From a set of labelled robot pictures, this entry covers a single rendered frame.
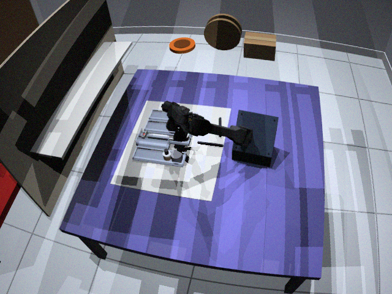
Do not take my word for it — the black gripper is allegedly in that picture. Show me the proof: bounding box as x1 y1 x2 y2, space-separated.
173 115 193 141

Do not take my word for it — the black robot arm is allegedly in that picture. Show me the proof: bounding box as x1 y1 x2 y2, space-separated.
161 100 253 146

